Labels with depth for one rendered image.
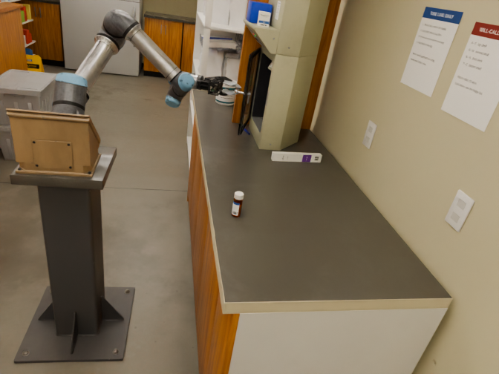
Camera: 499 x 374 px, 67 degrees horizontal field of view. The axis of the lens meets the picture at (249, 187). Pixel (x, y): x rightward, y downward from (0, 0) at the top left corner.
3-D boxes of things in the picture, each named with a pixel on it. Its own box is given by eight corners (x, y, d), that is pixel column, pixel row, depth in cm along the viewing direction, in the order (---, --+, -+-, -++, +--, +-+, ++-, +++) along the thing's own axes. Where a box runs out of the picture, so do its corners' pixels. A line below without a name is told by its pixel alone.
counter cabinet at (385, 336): (263, 202, 334) (283, 104, 291) (362, 461, 159) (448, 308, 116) (186, 199, 319) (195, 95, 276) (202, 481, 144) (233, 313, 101)
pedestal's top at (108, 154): (10, 184, 139) (9, 174, 137) (40, 149, 166) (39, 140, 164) (102, 190, 145) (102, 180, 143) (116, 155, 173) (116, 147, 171)
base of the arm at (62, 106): (38, 122, 139) (41, 96, 141) (53, 135, 154) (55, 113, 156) (81, 124, 142) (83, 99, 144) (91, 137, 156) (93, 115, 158)
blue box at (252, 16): (265, 22, 191) (268, 3, 187) (269, 25, 183) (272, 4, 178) (246, 20, 189) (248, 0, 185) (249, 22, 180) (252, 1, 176)
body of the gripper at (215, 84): (219, 96, 187) (195, 92, 188) (223, 93, 194) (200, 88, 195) (220, 81, 183) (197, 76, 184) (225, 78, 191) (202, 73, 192)
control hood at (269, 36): (261, 42, 199) (265, 21, 195) (275, 54, 172) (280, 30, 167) (240, 39, 197) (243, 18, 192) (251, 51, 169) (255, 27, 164)
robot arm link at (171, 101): (168, 95, 178) (175, 76, 182) (161, 104, 188) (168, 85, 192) (183, 102, 182) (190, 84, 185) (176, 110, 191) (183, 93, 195)
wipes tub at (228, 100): (232, 101, 263) (235, 79, 256) (235, 106, 252) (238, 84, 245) (214, 99, 261) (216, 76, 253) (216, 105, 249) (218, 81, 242)
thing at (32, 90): (63, 107, 371) (60, 73, 356) (45, 129, 320) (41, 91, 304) (15, 103, 362) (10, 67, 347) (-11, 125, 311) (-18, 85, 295)
